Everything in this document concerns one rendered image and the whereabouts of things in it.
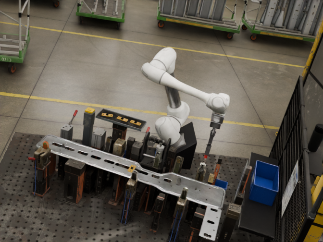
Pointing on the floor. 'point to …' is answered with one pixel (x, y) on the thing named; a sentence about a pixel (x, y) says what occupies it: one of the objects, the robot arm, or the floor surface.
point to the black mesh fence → (288, 137)
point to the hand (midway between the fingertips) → (207, 150)
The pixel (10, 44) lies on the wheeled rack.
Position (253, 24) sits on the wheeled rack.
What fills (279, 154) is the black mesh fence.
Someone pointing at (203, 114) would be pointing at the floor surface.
